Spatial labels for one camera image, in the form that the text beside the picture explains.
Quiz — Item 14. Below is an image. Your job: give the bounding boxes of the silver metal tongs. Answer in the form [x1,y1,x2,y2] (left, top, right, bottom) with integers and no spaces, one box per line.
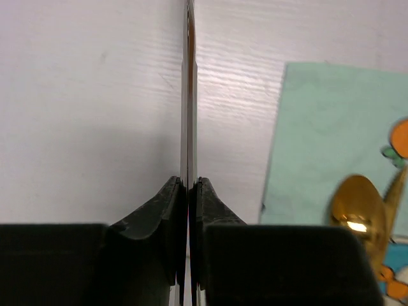
[174,1,203,305]

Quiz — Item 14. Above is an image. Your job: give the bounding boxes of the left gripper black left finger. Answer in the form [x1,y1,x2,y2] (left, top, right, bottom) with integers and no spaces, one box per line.
[1,177,186,305]

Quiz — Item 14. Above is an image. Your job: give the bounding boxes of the gold knife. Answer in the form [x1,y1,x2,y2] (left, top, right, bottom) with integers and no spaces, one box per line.
[382,164,408,243]

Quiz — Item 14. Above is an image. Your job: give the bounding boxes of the green cartoon placemat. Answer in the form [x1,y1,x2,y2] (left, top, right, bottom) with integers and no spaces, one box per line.
[258,61,408,306]

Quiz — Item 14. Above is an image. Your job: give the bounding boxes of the gold spoon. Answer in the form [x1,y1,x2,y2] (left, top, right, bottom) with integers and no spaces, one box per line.
[329,175,387,277]

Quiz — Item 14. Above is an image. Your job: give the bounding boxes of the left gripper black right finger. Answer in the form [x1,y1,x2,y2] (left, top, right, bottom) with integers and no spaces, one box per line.
[189,177,384,305]

